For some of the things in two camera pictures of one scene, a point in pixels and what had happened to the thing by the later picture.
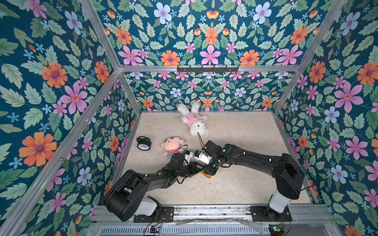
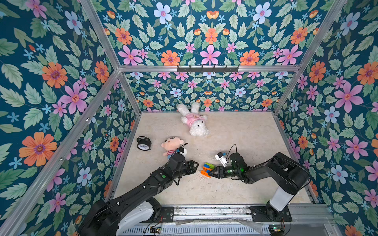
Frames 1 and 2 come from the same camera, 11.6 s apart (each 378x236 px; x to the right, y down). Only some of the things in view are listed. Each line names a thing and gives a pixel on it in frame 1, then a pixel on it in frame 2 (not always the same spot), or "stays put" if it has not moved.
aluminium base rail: [320, 220] stays put
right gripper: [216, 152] to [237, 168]
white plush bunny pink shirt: [196, 122] stays put
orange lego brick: [207, 176] stays put
